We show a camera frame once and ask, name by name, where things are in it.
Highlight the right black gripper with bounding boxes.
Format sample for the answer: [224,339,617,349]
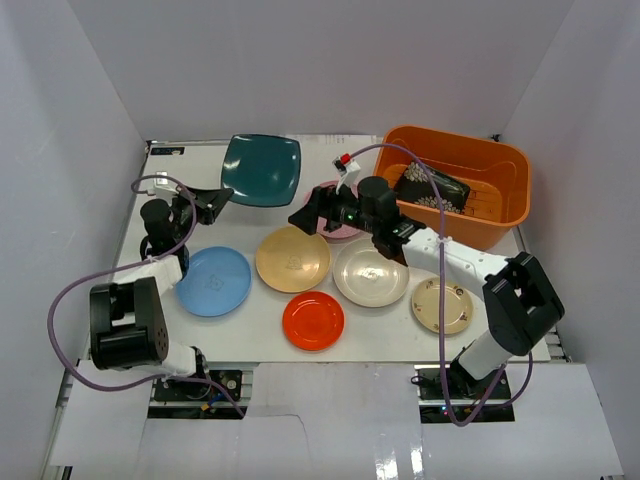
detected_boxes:
[289,180,379,236]

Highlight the pink round plate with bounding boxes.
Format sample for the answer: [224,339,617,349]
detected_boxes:
[303,180,359,240]

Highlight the yellow round plate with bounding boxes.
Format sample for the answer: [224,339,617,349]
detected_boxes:
[255,226,331,293]

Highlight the teal square plate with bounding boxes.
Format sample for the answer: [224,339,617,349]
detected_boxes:
[220,134,301,208]

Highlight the cream white round plate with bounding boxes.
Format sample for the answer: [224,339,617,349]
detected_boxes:
[332,238,410,308]

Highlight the blue round plate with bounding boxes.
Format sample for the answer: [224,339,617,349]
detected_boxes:
[176,246,252,317]

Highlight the orange round plate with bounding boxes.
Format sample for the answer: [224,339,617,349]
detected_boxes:
[282,291,345,352]

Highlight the black floral square plate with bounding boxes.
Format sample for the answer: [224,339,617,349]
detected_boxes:
[394,161,471,214]

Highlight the beige floral small plate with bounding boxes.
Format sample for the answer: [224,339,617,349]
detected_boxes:
[410,277,475,336]

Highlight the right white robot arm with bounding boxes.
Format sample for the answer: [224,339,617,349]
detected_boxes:
[288,176,565,399]

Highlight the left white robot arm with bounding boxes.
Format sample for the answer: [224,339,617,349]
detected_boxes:
[89,187,233,399]

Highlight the orange plastic bin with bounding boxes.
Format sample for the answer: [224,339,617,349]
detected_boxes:
[383,125,532,251]

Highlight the black label sticker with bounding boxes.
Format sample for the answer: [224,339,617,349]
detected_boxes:
[149,146,185,156]

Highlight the papers at table back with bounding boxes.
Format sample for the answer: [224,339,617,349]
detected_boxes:
[148,134,380,147]

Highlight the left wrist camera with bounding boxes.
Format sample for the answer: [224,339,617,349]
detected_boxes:
[147,171,180,198]

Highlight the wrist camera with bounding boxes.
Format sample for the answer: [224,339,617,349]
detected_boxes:
[333,154,361,192]
[147,171,180,198]

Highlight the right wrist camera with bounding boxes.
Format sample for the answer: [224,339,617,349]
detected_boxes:
[333,154,361,192]

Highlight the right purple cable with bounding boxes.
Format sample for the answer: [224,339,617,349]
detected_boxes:
[344,144,535,427]

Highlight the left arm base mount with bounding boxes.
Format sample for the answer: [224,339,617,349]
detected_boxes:
[147,369,251,420]

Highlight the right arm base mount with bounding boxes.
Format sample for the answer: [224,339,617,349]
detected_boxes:
[410,365,515,425]

